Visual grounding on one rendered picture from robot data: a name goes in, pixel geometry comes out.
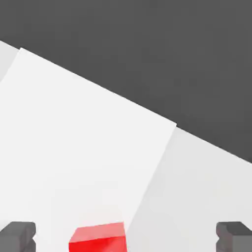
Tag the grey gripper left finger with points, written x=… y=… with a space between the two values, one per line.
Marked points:
x=15 y=237

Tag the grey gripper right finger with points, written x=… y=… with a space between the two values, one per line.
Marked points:
x=234 y=238

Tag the small red cube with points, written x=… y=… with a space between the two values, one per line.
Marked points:
x=98 y=239

